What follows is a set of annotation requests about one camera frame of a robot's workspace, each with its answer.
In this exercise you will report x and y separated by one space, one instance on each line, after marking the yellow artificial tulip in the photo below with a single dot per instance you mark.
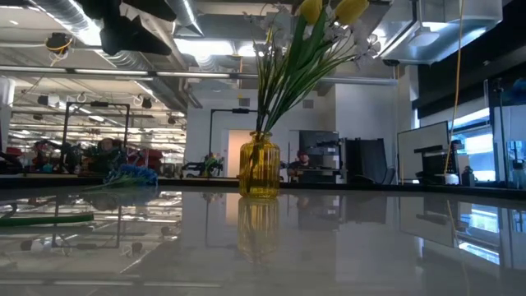
351 10
311 10

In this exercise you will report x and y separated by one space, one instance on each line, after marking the small white canister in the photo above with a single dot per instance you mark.
452 178

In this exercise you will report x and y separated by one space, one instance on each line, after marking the black equipment stand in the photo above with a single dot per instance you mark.
435 162

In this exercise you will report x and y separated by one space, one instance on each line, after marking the long ceiling light bar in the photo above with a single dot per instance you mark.
111 72

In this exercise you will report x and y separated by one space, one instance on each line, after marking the black monitor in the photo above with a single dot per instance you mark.
318 141

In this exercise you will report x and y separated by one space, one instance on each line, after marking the silver ventilation duct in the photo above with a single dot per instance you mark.
61 12
185 16

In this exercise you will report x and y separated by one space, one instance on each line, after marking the white artificial flower bunch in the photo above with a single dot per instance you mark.
363 51

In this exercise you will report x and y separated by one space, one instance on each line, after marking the black aluminium table frame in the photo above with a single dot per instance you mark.
370 187

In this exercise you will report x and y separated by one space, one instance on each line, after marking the yellow ribbed glass vase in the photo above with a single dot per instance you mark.
259 172

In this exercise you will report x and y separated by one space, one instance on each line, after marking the white board panel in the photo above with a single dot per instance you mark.
419 135

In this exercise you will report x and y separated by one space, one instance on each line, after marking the blue artificial flower bunch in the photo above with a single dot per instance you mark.
131 174

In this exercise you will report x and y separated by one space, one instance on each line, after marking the distant flower bouquet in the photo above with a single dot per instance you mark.
213 162

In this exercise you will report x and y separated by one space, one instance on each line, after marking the black station frame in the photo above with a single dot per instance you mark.
240 110
94 104

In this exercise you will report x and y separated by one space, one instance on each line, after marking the white building column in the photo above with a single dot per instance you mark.
6 107

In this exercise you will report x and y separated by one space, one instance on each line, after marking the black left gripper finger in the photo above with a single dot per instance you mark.
131 39
152 9

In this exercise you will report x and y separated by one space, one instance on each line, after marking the red artificial tulip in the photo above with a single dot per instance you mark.
49 220

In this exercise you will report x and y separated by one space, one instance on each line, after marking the white pendant lamp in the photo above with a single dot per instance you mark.
423 39

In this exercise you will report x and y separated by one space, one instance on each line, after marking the person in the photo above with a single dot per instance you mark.
107 146
43 154
302 164

